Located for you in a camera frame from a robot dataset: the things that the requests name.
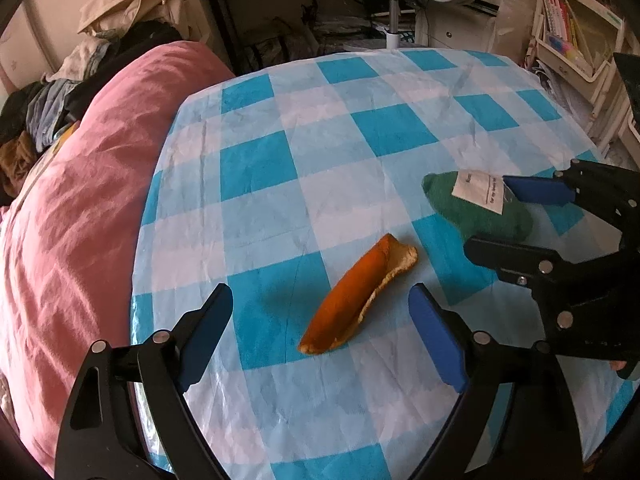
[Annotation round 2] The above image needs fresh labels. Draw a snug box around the blue white checked tablecloth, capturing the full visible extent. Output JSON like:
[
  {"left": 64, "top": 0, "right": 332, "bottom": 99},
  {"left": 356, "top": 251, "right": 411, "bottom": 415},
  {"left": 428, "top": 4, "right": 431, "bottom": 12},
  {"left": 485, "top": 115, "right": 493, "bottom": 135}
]
[{"left": 129, "top": 49, "right": 640, "bottom": 480}]

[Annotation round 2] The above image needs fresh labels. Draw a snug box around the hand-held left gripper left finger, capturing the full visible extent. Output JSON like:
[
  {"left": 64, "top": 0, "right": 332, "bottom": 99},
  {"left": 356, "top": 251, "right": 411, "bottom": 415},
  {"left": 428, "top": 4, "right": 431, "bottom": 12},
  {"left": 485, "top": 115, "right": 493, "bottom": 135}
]
[{"left": 54, "top": 282, "right": 234, "bottom": 480}]

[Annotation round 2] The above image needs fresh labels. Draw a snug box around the curved orange peel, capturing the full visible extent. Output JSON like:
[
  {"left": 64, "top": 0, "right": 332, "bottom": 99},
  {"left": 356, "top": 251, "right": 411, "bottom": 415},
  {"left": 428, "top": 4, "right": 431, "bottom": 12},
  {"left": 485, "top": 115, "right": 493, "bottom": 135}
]
[{"left": 297, "top": 232, "right": 418, "bottom": 356}]

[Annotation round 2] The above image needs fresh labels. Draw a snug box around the yellow white book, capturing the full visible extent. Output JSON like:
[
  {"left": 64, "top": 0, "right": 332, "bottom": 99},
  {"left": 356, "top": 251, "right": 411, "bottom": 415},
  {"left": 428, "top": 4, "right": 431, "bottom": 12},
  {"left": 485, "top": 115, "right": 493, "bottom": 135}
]
[{"left": 27, "top": 121, "right": 81, "bottom": 181}]

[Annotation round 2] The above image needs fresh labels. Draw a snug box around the stack of papers and notebooks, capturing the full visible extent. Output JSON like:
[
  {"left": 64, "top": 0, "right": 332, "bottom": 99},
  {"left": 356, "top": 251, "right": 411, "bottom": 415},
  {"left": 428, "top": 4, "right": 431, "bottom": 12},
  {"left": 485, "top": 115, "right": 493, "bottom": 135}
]
[{"left": 530, "top": 60, "right": 591, "bottom": 126}]

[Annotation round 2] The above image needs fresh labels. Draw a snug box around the row of colourful books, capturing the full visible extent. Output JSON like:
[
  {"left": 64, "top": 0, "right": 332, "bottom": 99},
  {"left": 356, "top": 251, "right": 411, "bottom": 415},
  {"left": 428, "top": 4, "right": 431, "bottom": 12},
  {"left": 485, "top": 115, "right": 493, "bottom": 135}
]
[{"left": 542, "top": 0, "right": 593, "bottom": 53}]

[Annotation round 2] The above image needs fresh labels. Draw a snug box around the pink duvet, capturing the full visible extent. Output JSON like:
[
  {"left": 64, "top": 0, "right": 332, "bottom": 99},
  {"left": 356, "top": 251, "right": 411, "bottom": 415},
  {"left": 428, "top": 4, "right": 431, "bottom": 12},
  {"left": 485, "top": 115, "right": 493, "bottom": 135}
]
[{"left": 0, "top": 40, "right": 236, "bottom": 476}]

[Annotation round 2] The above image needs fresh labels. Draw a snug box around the brown garment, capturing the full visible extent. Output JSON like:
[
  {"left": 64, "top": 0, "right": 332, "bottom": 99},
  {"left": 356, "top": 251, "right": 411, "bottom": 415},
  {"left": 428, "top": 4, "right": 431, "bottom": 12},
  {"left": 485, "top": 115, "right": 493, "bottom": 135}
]
[{"left": 0, "top": 132, "right": 40, "bottom": 196}]

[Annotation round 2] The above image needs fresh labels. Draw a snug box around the white rolling book cart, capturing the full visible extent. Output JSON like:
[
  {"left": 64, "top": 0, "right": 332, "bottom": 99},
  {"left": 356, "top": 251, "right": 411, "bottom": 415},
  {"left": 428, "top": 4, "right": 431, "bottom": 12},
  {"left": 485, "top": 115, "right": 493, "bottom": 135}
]
[{"left": 525, "top": 0, "right": 640, "bottom": 156}]

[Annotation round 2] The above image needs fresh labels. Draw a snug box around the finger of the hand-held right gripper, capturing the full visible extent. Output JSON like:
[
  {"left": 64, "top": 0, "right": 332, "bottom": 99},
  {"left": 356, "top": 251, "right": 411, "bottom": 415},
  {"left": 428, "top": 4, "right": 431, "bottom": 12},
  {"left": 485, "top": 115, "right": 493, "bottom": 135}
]
[
  {"left": 502, "top": 159, "right": 640, "bottom": 221},
  {"left": 464, "top": 236, "right": 623, "bottom": 333}
]

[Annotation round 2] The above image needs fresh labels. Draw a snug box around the beige pillow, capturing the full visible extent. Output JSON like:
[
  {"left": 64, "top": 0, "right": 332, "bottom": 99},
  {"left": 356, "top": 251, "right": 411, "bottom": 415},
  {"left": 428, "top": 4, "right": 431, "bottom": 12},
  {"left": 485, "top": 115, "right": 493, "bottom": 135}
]
[{"left": 77, "top": 0, "right": 182, "bottom": 37}]

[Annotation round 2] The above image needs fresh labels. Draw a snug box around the pile of clothes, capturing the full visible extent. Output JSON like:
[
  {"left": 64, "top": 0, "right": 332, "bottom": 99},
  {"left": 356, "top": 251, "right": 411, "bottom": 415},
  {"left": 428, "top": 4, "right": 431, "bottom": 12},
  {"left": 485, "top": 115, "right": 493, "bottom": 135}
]
[{"left": 0, "top": 22, "right": 183, "bottom": 161}]

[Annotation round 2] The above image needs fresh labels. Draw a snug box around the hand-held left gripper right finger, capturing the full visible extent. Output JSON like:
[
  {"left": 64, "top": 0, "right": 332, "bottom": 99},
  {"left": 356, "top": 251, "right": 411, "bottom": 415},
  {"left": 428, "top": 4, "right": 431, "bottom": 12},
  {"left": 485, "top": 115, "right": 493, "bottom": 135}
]
[{"left": 407, "top": 282, "right": 586, "bottom": 480}]

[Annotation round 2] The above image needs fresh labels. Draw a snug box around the cream painted bed headboard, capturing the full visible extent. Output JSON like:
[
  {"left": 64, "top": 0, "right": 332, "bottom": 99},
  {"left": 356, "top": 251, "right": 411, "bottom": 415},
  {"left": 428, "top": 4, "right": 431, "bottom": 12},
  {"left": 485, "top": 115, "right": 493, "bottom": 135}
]
[{"left": 0, "top": 0, "right": 206, "bottom": 96}]

